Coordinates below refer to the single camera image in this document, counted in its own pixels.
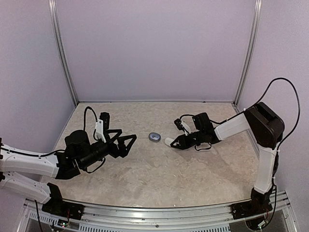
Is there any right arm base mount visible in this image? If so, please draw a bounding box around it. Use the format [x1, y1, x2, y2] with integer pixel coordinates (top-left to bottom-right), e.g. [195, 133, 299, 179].
[231, 188, 273, 219]

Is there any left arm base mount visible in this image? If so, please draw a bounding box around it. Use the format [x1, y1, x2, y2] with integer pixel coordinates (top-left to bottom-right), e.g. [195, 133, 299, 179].
[42, 183, 84, 220]

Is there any right aluminium corner post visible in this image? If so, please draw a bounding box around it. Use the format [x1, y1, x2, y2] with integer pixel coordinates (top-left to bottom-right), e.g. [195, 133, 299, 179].
[233, 0, 263, 107]

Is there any white earbud charging case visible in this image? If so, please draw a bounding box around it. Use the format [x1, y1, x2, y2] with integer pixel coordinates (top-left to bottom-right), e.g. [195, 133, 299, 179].
[165, 138, 175, 146]

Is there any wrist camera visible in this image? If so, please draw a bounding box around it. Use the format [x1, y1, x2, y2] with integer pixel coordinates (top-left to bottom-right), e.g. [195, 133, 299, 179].
[174, 118, 192, 135]
[94, 112, 110, 143]

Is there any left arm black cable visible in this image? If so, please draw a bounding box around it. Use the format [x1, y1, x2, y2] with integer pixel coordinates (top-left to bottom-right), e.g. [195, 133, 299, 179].
[0, 106, 107, 174]

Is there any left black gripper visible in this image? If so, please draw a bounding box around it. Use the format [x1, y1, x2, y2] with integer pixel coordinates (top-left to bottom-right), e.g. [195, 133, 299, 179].
[79, 129, 136, 169]

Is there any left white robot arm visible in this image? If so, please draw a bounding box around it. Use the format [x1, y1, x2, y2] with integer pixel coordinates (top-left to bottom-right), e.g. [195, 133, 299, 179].
[0, 129, 137, 215]

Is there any aluminium corner post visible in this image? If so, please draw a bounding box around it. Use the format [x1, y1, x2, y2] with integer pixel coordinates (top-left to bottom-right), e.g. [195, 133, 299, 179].
[233, 0, 263, 107]
[48, 0, 79, 107]

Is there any aluminium front rail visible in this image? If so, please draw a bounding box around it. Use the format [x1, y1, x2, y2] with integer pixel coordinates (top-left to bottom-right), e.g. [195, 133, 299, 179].
[16, 192, 300, 232]

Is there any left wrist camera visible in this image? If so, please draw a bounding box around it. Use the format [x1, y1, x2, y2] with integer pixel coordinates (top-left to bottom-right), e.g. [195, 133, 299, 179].
[94, 112, 110, 143]

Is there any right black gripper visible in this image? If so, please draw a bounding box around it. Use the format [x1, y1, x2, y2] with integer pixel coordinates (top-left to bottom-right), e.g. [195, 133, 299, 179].
[171, 130, 205, 149]

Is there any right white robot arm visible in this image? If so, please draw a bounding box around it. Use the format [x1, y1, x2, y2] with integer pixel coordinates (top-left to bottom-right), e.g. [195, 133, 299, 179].
[165, 102, 285, 215]

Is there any purple earbud charging case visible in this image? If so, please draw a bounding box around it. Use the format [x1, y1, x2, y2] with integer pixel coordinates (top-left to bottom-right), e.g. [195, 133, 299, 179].
[148, 132, 161, 142]

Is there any left aluminium corner post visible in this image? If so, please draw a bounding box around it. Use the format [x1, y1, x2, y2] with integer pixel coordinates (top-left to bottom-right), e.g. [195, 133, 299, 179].
[48, 0, 79, 107]

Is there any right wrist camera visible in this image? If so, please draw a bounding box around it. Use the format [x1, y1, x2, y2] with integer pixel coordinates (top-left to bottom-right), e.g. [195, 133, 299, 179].
[174, 118, 192, 135]

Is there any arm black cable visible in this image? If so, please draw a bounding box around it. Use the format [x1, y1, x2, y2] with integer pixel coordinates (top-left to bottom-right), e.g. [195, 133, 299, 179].
[0, 106, 107, 174]
[180, 77, 301, 155]

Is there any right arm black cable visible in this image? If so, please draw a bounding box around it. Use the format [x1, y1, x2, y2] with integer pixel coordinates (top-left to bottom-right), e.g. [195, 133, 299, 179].
[180, 77, 301, 155]

